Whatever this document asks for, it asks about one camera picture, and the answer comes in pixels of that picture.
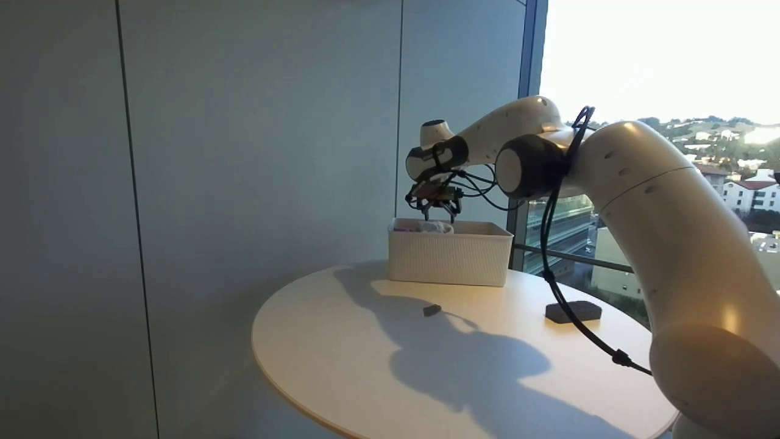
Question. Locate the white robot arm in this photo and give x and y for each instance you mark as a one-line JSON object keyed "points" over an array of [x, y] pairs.
{"points": [[716, 314]]}

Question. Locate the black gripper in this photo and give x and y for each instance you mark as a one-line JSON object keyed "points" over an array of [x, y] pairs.
{"points": [[438, 191]]}

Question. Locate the small dark flat chip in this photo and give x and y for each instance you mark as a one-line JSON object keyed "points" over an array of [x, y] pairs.
{"points": [[431, 311]]}

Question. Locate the white plastic storage box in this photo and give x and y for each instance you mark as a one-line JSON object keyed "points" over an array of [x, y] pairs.
{"points": [[455, 253]]}

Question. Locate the black rectangular block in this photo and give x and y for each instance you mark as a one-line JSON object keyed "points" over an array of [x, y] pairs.
{"points": [[575, 311]]}

